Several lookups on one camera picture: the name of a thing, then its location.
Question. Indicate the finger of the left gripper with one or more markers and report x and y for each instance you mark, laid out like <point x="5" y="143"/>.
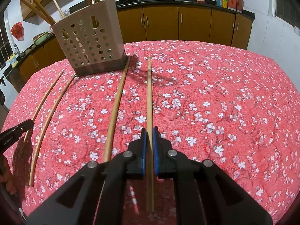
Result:
<point x="12" y="135"/>

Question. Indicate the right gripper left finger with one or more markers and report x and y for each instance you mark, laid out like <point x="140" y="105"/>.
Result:
<point x="96" y="193"/>

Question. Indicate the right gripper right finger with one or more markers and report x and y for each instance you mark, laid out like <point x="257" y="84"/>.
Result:
<point x="204" y="193"/>

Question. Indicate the wooden chopstick one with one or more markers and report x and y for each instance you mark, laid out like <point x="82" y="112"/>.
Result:
<point x="26" y="138"/>

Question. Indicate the wooden chopstick three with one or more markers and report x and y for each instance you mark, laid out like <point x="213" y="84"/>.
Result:
<point x="114" y="114"/>

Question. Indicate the wooden chopstick nine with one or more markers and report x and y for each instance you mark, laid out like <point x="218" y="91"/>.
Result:
<point x="149" y="129"/>

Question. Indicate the wooden chopstick six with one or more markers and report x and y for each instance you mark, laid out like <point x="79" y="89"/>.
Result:
<point x="59" y="9"/>

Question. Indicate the wooden chopstick four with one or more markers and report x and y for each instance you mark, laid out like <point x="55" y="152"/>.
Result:
<point x="37" y="11"/>

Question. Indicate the wooden chopstick five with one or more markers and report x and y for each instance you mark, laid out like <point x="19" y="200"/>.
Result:
<point x="43" y="10"/>

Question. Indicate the wooden lower kitchen cabinets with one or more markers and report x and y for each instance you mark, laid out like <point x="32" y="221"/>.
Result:
<point x="149" y="21"/>

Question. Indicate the person's left hand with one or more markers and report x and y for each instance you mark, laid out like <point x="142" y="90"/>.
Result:
<point x="7" y="177"/>

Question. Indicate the yellow detergent bottle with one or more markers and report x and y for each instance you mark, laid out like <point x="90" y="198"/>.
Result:
<point x="13" y="59"/>

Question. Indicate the red floral tablecloth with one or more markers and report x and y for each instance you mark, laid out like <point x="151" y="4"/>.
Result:
<point x="235" y="107"/>

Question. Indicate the green bowl on counter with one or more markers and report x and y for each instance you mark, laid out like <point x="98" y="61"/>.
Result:
<point x="38" y="39"/>

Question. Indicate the red plastic bag hanging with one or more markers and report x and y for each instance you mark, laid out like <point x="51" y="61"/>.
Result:
<point x="17" y="31"/>

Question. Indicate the beige perforated utensil holder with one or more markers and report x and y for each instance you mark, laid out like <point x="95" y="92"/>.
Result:
<point x="91" y="39"/>

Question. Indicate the window right wall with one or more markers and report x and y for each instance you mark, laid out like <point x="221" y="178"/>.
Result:
<point x="287" y="11"/>

